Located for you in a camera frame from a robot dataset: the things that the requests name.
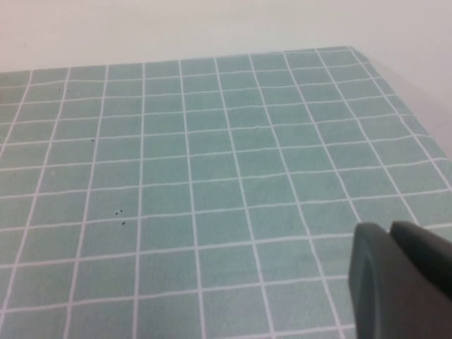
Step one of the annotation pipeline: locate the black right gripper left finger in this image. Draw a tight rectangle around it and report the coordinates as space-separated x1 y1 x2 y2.
347 222 452 339

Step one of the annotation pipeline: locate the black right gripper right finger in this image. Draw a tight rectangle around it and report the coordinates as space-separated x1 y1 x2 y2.
389 220 452 296

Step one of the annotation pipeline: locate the green white-grid tablecloth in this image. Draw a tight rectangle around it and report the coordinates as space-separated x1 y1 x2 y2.
0 44 452 339

